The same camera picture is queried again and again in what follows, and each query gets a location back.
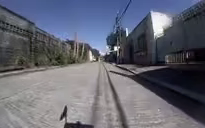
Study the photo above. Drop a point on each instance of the kerb strip beside wall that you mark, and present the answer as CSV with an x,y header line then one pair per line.
x,y
20,71

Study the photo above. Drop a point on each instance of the robot's own part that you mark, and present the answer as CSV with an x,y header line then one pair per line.
x,y
70,121

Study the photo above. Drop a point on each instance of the utility pole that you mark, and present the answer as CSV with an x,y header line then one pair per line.
x,y
117,38

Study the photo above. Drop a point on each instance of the grey cobbled road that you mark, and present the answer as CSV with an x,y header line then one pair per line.
x,y
56,93

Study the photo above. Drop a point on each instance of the raised grey pavement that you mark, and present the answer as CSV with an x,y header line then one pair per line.
x,y
176,78

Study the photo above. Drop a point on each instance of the long grey block wall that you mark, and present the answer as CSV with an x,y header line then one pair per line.
x,y
13,43

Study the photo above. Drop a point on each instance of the green bushes along wall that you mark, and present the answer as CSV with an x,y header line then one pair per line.
x,y
53,56

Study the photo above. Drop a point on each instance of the bare tree trunks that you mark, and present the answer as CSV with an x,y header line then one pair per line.
x,y
77,48

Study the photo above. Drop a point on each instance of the white building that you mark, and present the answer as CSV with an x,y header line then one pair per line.
x,y
145,40

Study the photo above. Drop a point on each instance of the tree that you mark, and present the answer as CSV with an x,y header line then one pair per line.
x,y
111,39

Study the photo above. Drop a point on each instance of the grey walled building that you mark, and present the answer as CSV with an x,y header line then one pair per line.
x,y
190,36

